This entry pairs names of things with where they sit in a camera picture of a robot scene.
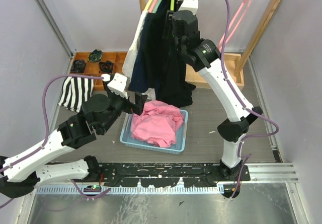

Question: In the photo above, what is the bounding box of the brown wooden compartment tray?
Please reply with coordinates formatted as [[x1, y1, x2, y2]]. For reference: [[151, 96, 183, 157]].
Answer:
[[71, 51, 127, 91]]

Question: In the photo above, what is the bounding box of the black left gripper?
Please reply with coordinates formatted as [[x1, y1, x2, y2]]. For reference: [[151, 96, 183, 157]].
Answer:
[[101, 81, 148, 134]]

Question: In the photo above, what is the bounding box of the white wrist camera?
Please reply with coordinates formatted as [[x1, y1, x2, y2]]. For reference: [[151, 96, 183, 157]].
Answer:
[[178, 0, 199, 16], [101, 73, 129, 99]]

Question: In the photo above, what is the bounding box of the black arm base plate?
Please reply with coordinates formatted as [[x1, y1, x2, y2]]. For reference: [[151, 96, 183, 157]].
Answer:
[[91, 163, 239, 188]]

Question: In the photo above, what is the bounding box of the black printed t shirt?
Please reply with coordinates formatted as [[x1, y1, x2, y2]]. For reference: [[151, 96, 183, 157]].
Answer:
[[153, 0, 196, 108]]

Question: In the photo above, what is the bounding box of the navy blue t shirt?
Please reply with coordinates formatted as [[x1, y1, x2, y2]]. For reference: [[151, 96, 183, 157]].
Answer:
[[129, 0, 171, 94]]

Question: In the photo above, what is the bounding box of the black white striped cloth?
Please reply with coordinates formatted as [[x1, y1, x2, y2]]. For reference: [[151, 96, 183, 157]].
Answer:
[[58, 77, 94, 113]]

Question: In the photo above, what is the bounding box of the pink t shirt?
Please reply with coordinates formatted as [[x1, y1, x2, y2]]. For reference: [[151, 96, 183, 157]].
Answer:
[[130, 100, 184, 148]]

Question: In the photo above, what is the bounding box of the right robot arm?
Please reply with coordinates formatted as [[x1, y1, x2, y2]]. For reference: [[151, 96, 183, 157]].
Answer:
[[164, 10, 263, 181]]

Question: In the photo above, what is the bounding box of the light blue plastic basket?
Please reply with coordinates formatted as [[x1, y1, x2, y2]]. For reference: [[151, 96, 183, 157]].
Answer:
[[119, 109, 189, 155]]

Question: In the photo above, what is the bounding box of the white t shirt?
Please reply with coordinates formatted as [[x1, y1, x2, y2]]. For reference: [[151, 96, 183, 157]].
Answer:
[[122, 10, 155, 100]]

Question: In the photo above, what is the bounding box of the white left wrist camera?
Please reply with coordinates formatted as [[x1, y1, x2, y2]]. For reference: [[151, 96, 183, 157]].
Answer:
[[101, 73, 129, 99]]

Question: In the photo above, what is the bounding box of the wooden clothes rack frame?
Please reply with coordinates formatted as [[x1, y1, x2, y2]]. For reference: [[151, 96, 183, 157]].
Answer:
[[139, 0, 281, 90]]

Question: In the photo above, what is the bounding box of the white slotted cable duct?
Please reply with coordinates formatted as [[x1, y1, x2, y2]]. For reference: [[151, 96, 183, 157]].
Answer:
[[35, 183, 224, 195]]

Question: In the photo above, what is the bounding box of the pink plastic hanger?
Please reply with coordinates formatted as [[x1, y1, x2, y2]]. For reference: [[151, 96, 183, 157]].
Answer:
[[225, 0, 252, 44]]

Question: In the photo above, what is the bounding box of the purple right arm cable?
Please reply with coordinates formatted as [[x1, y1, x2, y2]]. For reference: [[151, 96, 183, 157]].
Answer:
[[180, 0, 280, 201]]

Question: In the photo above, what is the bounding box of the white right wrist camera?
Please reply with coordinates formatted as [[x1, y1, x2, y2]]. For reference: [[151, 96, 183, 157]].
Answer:
[[178, 0, 199, 16]]

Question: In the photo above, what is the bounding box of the dark rolled item in tray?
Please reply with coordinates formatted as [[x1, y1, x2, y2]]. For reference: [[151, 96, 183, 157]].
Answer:
[[99, 60, 114, 73], [88, 49, 103, 62], [70, 59, 86, 73]]

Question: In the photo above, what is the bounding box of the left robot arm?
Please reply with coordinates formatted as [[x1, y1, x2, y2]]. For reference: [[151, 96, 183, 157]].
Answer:
[[1, 92, 147, 198]]

